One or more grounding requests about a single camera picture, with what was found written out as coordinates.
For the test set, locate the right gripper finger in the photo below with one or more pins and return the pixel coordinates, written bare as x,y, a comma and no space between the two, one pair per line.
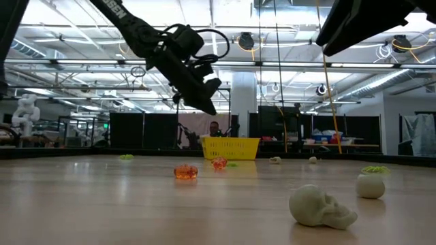
361,24

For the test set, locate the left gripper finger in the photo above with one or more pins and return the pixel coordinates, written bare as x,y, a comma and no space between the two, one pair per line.
202,106

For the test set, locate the translucent orange plastic pumpkin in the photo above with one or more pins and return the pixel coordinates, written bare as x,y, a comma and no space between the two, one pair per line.
219,162
185,171

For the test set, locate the green plastic spider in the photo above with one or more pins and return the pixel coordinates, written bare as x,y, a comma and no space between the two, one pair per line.
376,169
232,164
126,157

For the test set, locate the black background robot arm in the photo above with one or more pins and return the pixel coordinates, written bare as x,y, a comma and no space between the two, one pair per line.
187,136

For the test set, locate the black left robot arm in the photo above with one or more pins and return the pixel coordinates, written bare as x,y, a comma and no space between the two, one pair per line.
126,20

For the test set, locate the beige curtain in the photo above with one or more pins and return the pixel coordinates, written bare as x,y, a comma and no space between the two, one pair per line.
194,122

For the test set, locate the person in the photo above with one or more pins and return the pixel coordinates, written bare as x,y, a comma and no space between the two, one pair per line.
214,128

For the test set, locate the white pillar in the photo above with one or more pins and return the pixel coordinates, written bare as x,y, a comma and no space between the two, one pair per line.
243,102

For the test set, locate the yellow plastic basket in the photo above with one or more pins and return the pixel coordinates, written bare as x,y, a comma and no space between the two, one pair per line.
231,148

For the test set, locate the black partition panel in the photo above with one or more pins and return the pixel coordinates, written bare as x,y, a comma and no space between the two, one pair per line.
143,131

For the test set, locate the black framed workcell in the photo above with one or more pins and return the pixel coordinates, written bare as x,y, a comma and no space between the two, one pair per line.
83,117

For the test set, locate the blue bin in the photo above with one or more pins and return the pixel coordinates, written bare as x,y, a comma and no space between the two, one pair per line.
322,137

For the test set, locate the wooden side table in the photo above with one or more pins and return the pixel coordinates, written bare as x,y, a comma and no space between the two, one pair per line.
340,145

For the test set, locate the grey cloth cover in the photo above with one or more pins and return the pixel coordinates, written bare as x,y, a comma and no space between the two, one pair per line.
420,132

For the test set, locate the black chair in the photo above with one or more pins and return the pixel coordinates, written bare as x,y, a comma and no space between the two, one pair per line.
408,148

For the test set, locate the white robot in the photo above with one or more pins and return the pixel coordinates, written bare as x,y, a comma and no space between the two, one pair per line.
25,112

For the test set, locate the black stand frame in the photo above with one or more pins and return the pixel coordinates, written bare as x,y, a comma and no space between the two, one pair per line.
229,102

